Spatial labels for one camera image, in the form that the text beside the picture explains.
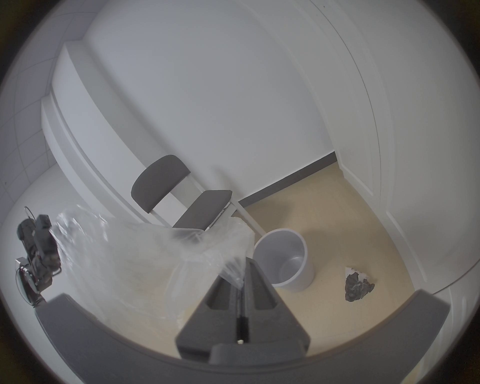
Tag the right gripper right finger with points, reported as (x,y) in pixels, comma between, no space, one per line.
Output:
(273,322)

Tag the white wardrobe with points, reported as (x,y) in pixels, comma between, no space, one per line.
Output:
(412,150)

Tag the clear plastic bag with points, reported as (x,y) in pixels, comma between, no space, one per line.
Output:
(142,258)

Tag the grey padded white chair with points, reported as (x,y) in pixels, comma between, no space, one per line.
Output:
(159,183)

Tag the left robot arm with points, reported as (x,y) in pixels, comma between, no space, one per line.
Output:
(41,255)

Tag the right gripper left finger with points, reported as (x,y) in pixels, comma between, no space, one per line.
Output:
(210,322)

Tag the white paper scrap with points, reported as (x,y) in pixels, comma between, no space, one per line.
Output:
(354,270)

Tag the white trash bin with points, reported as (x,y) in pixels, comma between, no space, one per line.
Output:
(296,275)

